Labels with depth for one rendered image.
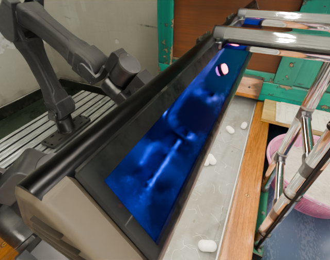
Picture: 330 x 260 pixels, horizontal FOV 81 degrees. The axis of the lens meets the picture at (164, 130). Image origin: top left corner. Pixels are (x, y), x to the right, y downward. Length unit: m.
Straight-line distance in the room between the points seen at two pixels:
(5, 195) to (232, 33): 0.29
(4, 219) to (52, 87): 0.51
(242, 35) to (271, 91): 0.65
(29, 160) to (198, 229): 0.35
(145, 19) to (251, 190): 1.60
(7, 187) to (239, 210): 0.41
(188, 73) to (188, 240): 0.37
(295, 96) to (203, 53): 0.71
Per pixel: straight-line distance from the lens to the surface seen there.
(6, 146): 0.92
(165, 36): 0.91
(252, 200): 0.51
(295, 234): 0.62
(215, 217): 0.49
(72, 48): 0.56
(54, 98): 0.74
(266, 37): 0.24
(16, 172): 0.23
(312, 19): 0.39
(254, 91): 0.82
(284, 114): 0.80
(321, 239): 0.65
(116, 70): 0.48
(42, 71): 0.73
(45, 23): 0.62
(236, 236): 0.45
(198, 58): 0.18
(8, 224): 0.31
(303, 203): 0.61
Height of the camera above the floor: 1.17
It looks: 39 degrees down
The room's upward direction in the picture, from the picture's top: straight up
